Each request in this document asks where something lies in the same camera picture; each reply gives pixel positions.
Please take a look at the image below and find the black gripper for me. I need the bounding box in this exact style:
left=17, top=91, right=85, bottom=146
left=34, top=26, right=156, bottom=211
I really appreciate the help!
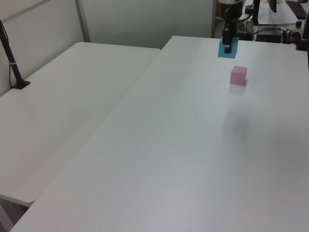
left=222, top=0, right=243, bottom=54

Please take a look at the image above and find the blue cube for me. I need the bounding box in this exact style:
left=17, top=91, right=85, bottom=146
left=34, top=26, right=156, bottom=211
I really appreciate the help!
left=217, top=36, right=240, bottom=59

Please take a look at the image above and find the pink cube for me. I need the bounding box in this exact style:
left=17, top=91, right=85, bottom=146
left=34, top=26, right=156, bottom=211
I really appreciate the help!
left=229, top=65, right=248, bottom=86

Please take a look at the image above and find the black monitor stand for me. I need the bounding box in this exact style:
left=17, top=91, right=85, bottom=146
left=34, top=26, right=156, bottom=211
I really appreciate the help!
left=252, top=0, right=262, bottom=25

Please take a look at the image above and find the black electronics box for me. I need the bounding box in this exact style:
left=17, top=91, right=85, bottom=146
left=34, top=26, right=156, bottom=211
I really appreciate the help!
left=255, top=28, right=285, bottom=44

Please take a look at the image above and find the white paper sheet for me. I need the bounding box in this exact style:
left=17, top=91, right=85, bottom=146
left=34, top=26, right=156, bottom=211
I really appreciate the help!
left=256, top=2, right=300, bottom=26

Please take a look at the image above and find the black keyboard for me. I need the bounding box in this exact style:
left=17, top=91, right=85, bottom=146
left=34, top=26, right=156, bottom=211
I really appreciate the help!
left=285, top=0, right=308, bottom=18

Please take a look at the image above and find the white side table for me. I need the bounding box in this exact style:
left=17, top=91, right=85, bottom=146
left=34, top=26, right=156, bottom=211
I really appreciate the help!
left=0, top=41, right=162, bottom=232

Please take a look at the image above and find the grey metal partition post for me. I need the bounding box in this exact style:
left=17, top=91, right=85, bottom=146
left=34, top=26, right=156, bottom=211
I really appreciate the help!
left=74, top=0, right=92, bottom=44
left=211, top=0, right=217, bottom=39

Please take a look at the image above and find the black desk cables bundle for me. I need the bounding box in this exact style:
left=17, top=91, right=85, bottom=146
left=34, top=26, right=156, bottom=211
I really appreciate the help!
left=282, top=28, right=302, bottom=45

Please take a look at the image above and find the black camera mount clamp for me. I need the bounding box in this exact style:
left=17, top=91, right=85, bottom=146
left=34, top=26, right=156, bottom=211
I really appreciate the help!
left=295, top=14, right=309, bottom=52

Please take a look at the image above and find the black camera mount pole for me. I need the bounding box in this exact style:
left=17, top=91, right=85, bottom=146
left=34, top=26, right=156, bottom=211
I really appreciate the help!
left=0, top=18, right=31, bottom=90

